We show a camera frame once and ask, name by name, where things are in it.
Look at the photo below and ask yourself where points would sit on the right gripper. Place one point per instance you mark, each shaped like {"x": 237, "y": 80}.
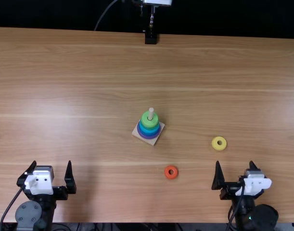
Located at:
{"x": 229, "y": 190}

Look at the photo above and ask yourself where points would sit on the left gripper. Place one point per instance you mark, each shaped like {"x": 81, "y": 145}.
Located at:
{"x": 59, "y": 191}

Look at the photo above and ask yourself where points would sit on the wooden peg base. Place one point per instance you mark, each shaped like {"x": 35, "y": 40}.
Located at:
{"x": 152, "y": 141}

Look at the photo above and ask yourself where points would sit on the black clamp stand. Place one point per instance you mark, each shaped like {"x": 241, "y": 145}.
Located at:
{"x": 151, "y": 39}

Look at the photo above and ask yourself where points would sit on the white mounted device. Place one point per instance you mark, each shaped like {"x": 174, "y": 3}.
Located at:
{"x": 158, "y": 2}

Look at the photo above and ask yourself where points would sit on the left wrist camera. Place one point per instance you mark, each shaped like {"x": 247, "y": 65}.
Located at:
{"x": 39, "y": 184}

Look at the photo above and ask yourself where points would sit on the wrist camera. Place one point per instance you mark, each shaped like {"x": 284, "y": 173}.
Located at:
{"x": 39, "y": 184}
{"x": 255, "y": 184}

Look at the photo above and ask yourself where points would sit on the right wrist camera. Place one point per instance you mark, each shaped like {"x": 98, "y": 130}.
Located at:
{"x": 255, "y": 184}

